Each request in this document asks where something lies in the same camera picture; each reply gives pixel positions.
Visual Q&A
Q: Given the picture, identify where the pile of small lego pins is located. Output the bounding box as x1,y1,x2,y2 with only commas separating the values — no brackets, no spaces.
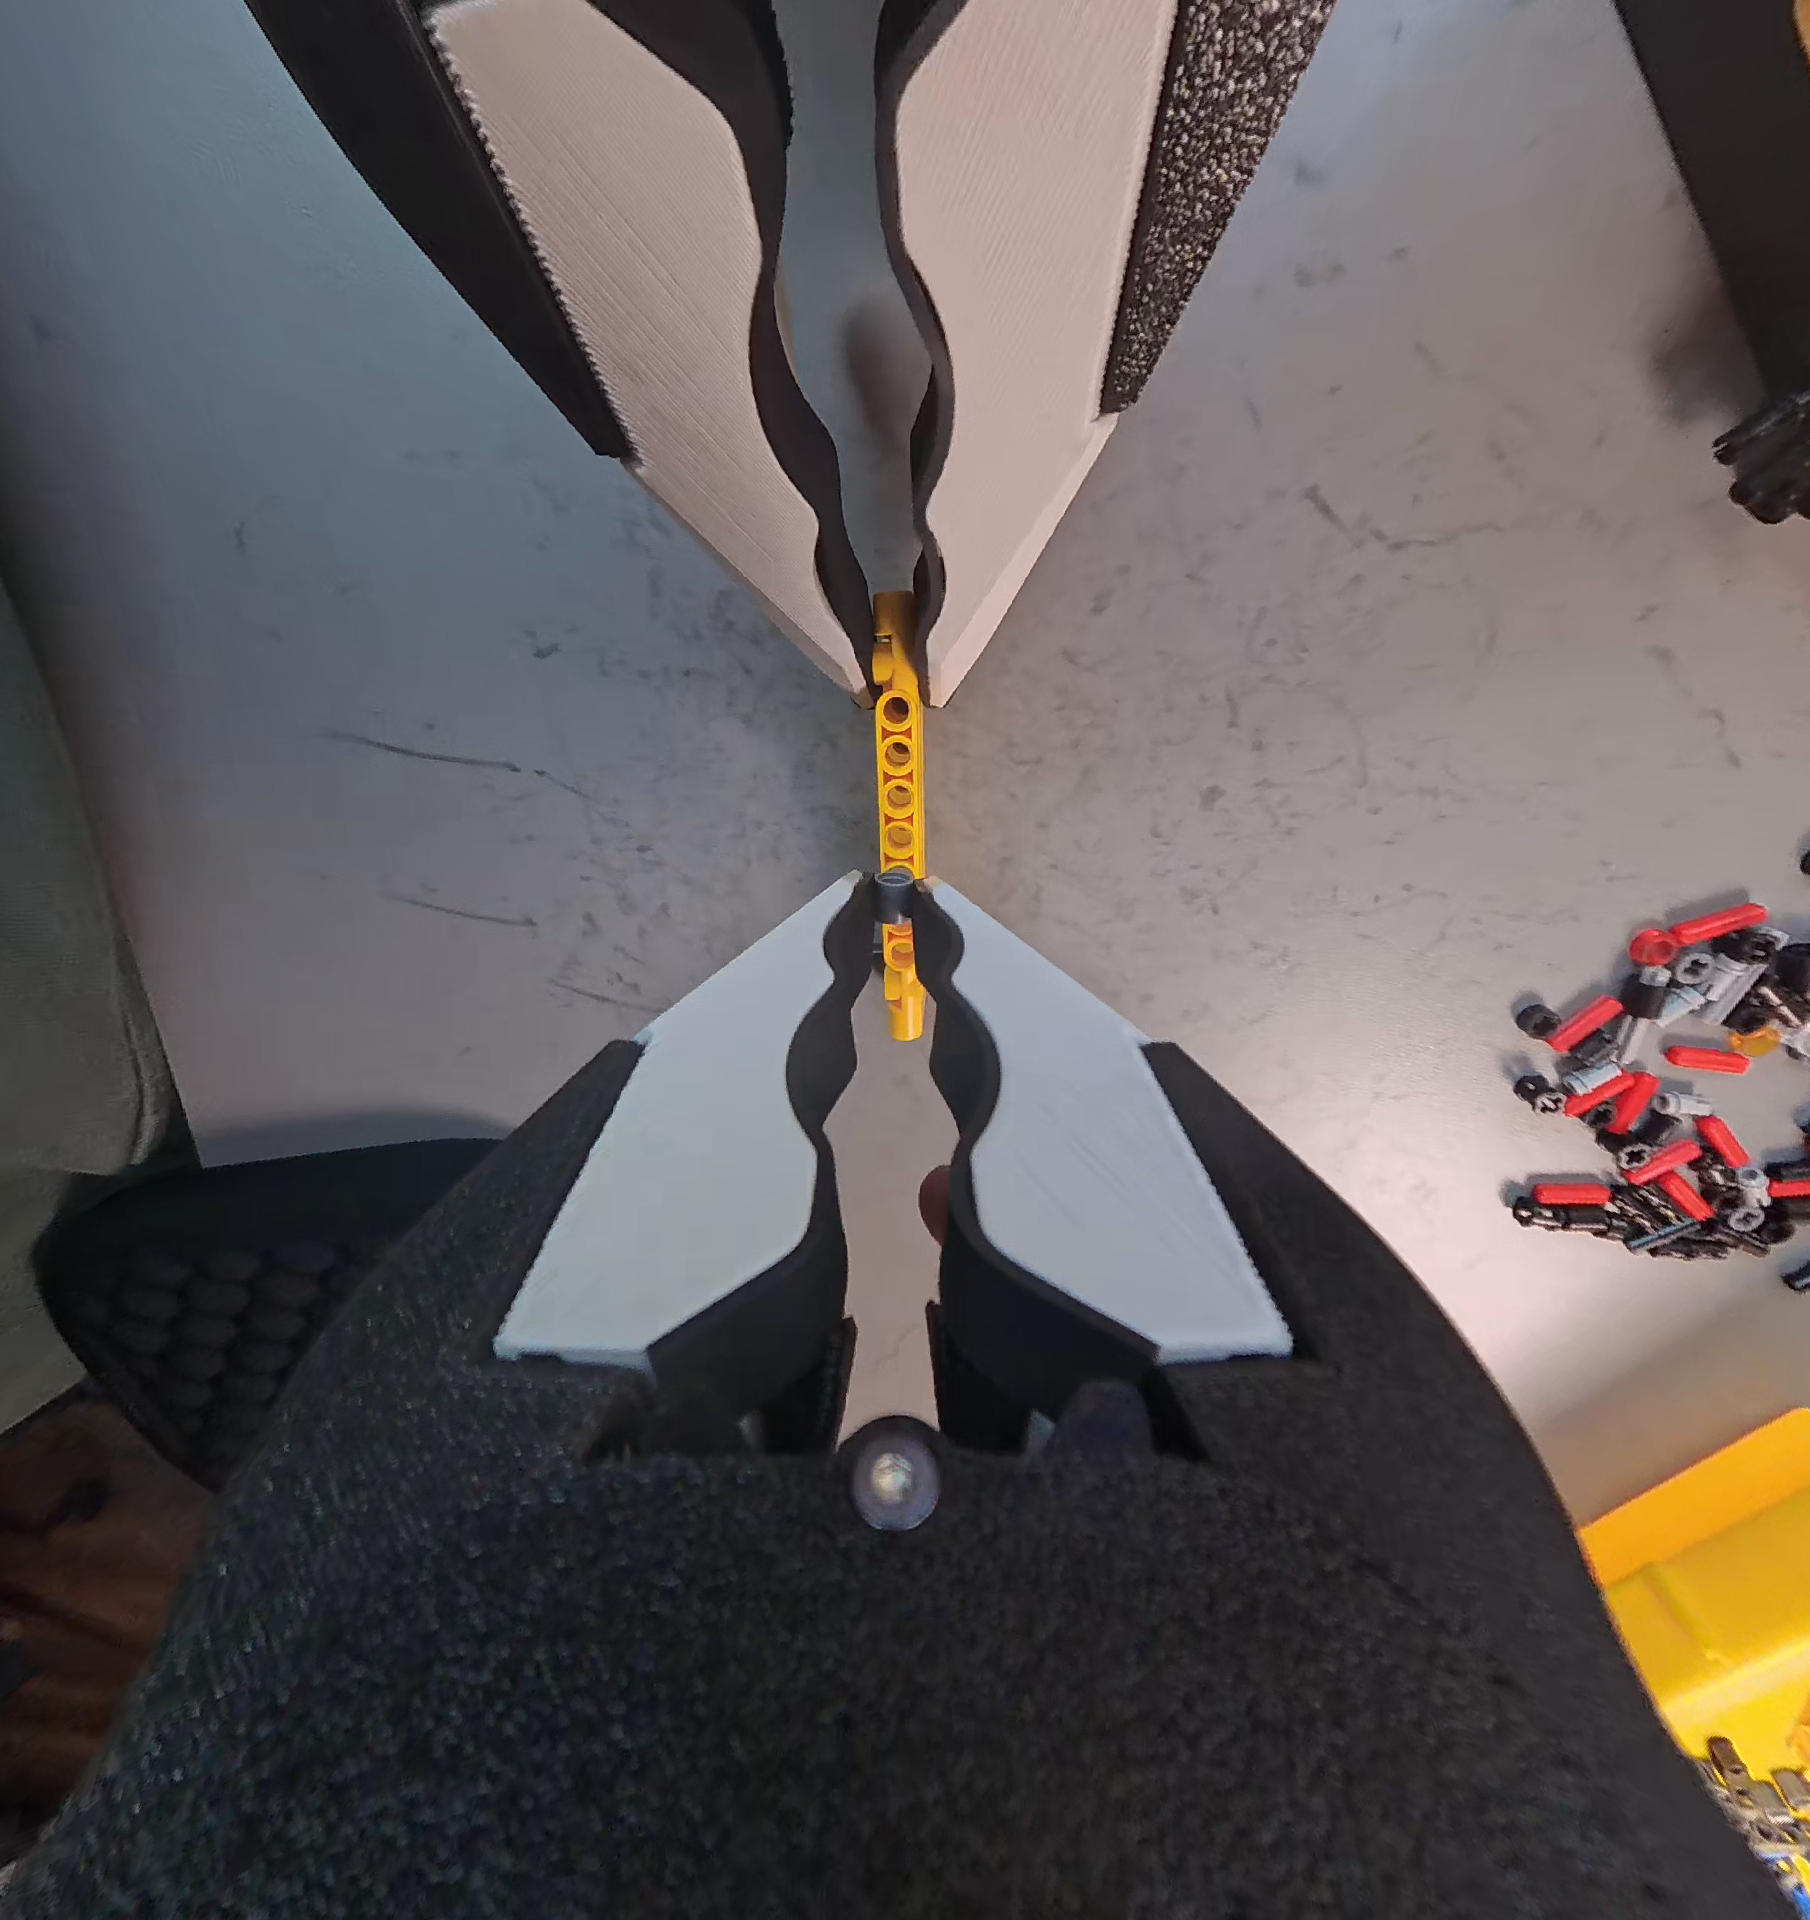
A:
1509,833,1810,1262

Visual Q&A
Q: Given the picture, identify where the yellow lego beam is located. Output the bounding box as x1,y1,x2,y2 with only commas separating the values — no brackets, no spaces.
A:
867,591,937,1044

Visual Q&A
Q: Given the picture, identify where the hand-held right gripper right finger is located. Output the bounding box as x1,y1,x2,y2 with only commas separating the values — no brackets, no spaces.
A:
924,875,1297,1451

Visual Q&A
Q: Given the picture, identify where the pile of grey lego parts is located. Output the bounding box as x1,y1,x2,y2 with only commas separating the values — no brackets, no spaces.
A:
1700,1680,1810,1920

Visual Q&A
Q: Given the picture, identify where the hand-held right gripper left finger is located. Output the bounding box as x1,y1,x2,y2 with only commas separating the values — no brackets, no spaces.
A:
492,872,861,1451

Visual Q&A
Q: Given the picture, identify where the yellow lego robot model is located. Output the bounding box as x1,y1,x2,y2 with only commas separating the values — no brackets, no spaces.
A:
1617,0,1810,527

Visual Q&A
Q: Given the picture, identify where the yellow plastic bin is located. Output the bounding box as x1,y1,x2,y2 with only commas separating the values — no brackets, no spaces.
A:
1577,1407,1810,1920

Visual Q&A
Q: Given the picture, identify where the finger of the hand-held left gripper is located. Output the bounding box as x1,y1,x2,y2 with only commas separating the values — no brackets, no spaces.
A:
429,0,880,707
880,0,1183,712

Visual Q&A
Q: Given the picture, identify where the person's green sweatshirt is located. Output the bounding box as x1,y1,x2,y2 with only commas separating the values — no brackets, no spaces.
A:
0,434,194,1472

